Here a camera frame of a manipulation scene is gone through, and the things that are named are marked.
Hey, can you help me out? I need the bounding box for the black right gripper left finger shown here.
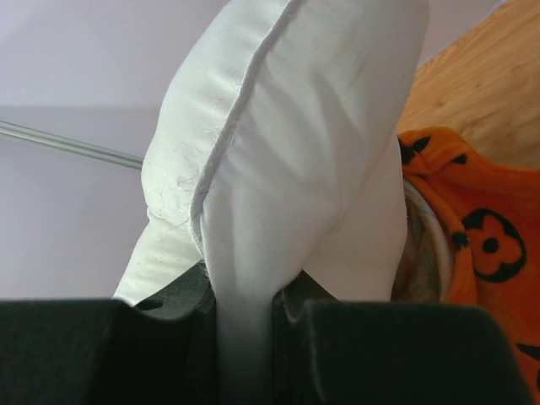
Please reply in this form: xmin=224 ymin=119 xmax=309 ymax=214
xmin=1 ymin=263 xmax=217 ymax=404

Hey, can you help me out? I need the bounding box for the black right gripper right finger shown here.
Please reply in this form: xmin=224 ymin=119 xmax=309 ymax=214
xmin=273 ymin=273 xmax=533 ymax=404

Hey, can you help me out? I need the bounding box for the white pillow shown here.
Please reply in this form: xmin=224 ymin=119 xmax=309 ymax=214
xmin=116 ymin=1 xmax=429 ymax=404

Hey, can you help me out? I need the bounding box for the orange monogram pillowcase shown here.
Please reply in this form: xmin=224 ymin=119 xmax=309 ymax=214
xmin=398 ymin=127 xmax=539 ymax=396

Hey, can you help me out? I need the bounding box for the white plastic bin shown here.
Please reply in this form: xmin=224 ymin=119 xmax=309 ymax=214
xmin=391 ymin=181 xmax=454 ymax=303

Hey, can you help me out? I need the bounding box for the left aluminium frame post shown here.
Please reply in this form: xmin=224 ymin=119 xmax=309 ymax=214
xmin=1 ymin=121 xmax=143 ymax=170

